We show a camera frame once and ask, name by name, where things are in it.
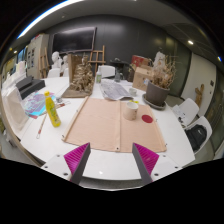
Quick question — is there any red box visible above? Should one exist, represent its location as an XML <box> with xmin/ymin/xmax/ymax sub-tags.
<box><xmin>131</xmin><ymin>54</ymin><xmax>150</xmax><ymax>69</ymax></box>

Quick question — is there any green white spray bottle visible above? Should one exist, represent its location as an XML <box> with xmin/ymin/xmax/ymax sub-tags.
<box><xmin>95</xmin><ymin>66</ymin><xmax>103</xmax><ymax>85</ymax></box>

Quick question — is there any white cabinet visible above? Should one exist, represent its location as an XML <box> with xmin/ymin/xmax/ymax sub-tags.
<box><xmin>25</xmin><ymin>33</ymin><xmax>50</xmax><ymax>80</ymax></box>

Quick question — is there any cardboard box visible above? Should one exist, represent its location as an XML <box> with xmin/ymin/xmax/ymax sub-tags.
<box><xmin>132</xmin><ymin>66</ymin><xmax>154</xmax><ymax>92</ymax></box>

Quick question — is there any yellow drink bottle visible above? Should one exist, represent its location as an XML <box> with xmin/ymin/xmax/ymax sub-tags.
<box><xmin>44</xmin><ymin>91</ymin><xmax>62</xmax><ymax>128</ymax></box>

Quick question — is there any wooden-handled paintbrush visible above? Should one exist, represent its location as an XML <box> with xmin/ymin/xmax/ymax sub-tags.
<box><xmin>46</xmin><ymin>101</ymin><xmax>72</xmax><ymax>111</ymax></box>

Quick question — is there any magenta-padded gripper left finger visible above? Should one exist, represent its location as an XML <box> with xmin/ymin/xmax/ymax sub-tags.
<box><xmin>41</xmin><ymin>142</ymin><xmax>92</xmax><ymax>185</ymax></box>

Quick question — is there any wooden easel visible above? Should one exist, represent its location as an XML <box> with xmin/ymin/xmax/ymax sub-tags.
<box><xmin>88</xmin><ymin>45</ymin><xmax>107</xmax><ymax>73</ymax></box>

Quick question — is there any white chair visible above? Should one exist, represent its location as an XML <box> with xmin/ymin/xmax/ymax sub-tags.
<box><xmin>184</xmin><ymin>115</ymin><xmax>213</xmax><ymax>155</ymax></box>
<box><xmin>98</xmin><ymin>64</ymin><xmax>116</xmax><ymax>79</ymax></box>
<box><xmin>46</xmin><ymin>68</ymin><xmax>61</xmax><ymax>79</ymax></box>
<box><xmin>172</xmin><ymin>97</ymin><xmax>200</xmax><ymax>128</ymax></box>

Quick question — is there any colourful printed sheet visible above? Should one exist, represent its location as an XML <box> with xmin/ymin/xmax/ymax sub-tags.
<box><xmin>22</xmin><ymin>91</ymin><xmax>57</xmax><ymax>120</ymax></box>

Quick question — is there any thin wooden stick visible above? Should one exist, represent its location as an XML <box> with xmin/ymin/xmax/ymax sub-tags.
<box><xmin>35</xmin><ymin>113</ymin><xmax>48</xmax><ymax>139</ymax></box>

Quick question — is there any white plaster bust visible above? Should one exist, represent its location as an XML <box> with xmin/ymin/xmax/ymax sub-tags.
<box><xmin>51</xmin><ymin>50</ymin><xmax>64</xmax><ymax>70</ymax></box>

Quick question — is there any flat round red coaster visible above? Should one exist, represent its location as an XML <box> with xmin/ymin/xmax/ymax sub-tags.
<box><xmin>141</xmin><ymin>114</ymin><xmax>154</xmax><ymax>124</ymax></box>

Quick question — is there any grey plant saucer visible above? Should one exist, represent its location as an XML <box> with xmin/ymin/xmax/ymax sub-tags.
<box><xmin>142</xmin><ymin>93</ymin><xmax>168</xmax><ymax>111</ymax></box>

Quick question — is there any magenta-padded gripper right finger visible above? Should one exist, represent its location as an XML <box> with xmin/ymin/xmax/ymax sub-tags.
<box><xmin>132</xmin><ymin>142</ymin><xmax>183</xmax><ymax>185</ymax></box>

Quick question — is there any wooden figure statue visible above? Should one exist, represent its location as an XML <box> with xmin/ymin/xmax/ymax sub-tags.
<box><xmin>194</xmin><ymin>83</ymin><xmax>205</xmax><ymax>108</ymax></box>

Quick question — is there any brown carved sculpture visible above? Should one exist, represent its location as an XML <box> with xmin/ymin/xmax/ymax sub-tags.
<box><xmin>61</xmin><ymin>53</ymin><xmax>96</xmax><ymax>99</ymax></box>

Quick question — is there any beige ceramic mug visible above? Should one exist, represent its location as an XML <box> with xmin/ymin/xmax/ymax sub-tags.
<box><xmin>123</xmin><ymin>101</ymin><xmax>139</xmax><ymax>121</ymax></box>

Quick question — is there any white plaster statue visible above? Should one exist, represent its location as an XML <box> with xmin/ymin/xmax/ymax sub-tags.
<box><xmin>153</xmin><ymin>49</ymin><xmax>167</xmax><ymax>68</ymax></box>

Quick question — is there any black flat box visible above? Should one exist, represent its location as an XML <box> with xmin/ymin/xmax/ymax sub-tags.
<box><xmin>15</xmin><ymin>75</ymin><xmax>34</xmax><ymax>92</ymax></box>
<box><xmin>19</xmin><ymin>78</ymin><xmax>46</xmax><ymax>100</ymax></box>

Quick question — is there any black side table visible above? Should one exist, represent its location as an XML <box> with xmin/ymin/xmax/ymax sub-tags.
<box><xmin>109</xmin><ymin>58</ymin><xmax>131</xmax><ymax>79</ymax></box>

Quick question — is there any newspaper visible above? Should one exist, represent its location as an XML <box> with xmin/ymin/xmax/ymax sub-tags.
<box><xmin>99</xmin><ymin>79</ymin><xmax>134</xmax><ymax>101</ymax></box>

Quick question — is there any black backpack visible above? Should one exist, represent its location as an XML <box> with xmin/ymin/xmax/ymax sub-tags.
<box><xmin>184</xmin><ymin>124</ymin><xmax>208</xmax><ymax>153</ymax></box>

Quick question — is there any black wall screen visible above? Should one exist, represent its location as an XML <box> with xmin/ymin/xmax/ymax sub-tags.
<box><xmin>51</xmin><ymin>27</ymin><xmax>98</xmax><ymax>54</ymax></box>

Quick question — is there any white fabric bag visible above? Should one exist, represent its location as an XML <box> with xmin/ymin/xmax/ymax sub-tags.
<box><xmin>1</xmin><ymin>87</ymin><xmax>30</xmax><ymax>132</ymax></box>

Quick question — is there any dry plant in grey pot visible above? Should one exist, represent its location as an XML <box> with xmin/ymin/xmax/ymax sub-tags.
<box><xmin>145</xmin><ymin>54</ymin><xmax>178</xmax><ymax>107</ymax></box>

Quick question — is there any long ceiling light panel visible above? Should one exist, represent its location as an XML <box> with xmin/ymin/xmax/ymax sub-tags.
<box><xmin>18</xmin><ymin>0</ymin><xmax>84</xmax><ymax>39</ymax></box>

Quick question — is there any white paper pile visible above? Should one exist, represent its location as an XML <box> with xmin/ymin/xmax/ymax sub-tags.
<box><xmin>172</xmin><ymin>104</ymin><xmax>188</xmax><ymax>121</ymax></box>

